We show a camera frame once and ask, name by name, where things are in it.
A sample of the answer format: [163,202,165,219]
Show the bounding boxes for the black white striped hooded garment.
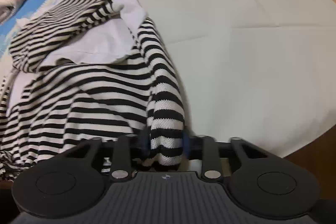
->
[1,0,185,181]

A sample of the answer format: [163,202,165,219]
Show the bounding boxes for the blue white patterned bed sheet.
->
[1,0,335,156]

